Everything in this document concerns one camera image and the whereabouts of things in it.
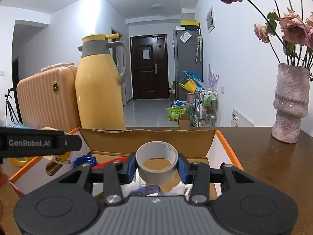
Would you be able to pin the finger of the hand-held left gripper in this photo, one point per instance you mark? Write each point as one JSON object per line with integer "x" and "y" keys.
{"x": 73, "y": 143}

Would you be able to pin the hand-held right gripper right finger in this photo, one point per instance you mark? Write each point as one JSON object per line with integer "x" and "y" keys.
{"x": 182, "y": 170}

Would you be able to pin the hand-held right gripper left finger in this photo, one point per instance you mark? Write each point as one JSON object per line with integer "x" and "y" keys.
{"x": 131, "y": 169}

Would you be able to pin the blue ridged cap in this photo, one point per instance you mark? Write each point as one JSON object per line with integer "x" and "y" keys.
{"x": 84, "y": 161}

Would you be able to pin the grey tape roll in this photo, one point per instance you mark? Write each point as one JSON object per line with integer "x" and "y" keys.
{"x": 156, "y": 173}

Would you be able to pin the cream plug adapter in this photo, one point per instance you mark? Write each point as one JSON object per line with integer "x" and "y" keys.
{"x": 50, "y": 158}

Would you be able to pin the purple ridged cap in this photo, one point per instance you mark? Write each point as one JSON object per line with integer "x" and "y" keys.
{"x": 146, "y": 190}

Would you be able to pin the red and white lint brush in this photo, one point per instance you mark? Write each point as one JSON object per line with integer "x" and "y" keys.
{"x": 102, "y": 165}

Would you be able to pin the orange cardboard box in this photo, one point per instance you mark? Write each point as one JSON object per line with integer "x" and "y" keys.
{"x": 146, "y": 135}

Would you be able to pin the white crumpled sheet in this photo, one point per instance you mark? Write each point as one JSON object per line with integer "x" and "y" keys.
{"x": 179, "y": 189}

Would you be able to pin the blue tissue pack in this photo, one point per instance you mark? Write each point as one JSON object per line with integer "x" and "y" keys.
{"x": 18, "y": 125}

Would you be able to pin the yellow ceramic mug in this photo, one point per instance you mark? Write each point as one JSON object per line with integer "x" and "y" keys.
{"x": 18, "y": 162}

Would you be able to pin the pink ribbed hard suitcase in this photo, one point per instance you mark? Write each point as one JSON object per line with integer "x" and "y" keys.
{"x": 46, "y": 102}

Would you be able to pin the small brown carton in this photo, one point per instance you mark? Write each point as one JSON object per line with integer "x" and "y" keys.
{"x": 184, "y": 121}

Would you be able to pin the black tripod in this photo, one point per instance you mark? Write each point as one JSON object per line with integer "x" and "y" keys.
{"x": 8, "y": 93}

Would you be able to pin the green printed bag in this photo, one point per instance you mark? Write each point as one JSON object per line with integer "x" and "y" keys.
{"x": 177, "y": 113}

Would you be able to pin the yellow thermos jug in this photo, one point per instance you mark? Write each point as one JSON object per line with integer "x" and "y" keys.
{"x": 100, "y": 90}

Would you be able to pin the grey interior door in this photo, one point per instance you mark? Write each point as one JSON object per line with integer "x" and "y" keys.
{"x": 124, "y": 95}

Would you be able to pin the pink bucket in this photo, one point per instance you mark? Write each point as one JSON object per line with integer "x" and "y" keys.
{"x": 192, "y": 96}

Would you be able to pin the white leaning board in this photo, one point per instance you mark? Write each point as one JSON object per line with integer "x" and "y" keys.
{"x": 242, "y": 120}

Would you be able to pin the yellow watering can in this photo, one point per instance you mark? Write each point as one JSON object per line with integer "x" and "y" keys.
{"x": 190, "y": 85}

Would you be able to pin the dark brown entrance door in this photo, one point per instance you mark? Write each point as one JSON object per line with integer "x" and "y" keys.
{"x": 146, "y": 78}

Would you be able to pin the grey refrigerator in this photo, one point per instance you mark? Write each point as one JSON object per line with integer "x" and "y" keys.
{"x": 188, "y": 61}

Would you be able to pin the white paper notice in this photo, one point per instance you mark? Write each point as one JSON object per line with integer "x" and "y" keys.
{"x": 146, "y": 54}

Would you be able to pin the folded white umbrella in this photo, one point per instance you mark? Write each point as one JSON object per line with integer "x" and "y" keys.
{"x": 198, "y": 46}

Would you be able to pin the pink textured vase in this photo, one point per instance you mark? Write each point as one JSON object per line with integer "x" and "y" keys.
{"x": 289, "y": 102}

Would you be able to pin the clear plastic packet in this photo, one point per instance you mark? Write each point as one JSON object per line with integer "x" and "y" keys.
{"x": 185, "y": 36}

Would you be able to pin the yellow and black box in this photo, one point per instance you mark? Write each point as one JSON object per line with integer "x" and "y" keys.
{"x": 190, "y": 23}

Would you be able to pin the round ceiling light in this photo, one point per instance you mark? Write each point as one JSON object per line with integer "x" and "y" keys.
{"x": 156, "y": 6}

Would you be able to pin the bunch of dried roses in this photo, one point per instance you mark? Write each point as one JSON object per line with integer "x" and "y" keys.
{"x": 292, "y": 28}

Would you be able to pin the white wall outlet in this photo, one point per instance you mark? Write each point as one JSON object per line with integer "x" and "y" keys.
{"x": 222, "y": 89}

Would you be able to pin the white wall electrical panel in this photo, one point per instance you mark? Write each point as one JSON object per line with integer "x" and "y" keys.
{"x": 210, "y": 19}

